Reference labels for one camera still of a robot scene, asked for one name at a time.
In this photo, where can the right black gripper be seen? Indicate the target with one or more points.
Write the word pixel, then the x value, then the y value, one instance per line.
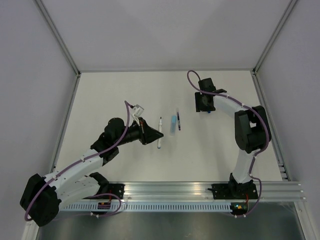
pixel 199 107

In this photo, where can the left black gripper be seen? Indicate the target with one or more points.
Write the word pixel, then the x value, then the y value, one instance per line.
pixel 147 134

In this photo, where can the light blue highlighter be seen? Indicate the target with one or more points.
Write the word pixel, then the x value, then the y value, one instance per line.
pixel 173 124

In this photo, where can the purple pen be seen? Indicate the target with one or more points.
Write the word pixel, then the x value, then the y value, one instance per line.
pixel 178 120

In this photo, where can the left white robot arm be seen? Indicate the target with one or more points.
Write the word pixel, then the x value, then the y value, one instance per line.
pixel 45 196

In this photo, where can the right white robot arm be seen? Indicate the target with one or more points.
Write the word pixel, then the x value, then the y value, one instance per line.
pixel 252 134

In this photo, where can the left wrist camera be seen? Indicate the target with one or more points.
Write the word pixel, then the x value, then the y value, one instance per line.
pixel 136 112

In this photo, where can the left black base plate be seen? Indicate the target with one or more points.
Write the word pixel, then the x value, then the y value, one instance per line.
pixel 117 189

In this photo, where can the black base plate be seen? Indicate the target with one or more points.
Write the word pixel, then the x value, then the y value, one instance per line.
pixel 226 191
pixel 117 189

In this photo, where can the right aluminium frame post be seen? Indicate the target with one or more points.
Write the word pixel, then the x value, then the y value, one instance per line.
pixel 275 34

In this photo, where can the aluminium frame post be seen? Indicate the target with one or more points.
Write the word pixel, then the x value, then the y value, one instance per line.
pixel 275 34
pixel 57 36

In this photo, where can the white slotted cable duct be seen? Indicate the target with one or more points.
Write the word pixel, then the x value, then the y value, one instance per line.
pixel 132 206

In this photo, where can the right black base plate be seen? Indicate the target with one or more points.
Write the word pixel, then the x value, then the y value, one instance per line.
pixel 226 191

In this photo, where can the aluminium front rail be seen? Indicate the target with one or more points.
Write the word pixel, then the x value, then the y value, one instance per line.
pixel 270 191

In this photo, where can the left aluminium frame post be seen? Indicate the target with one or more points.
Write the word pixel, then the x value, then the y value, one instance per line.
pixel 57 36

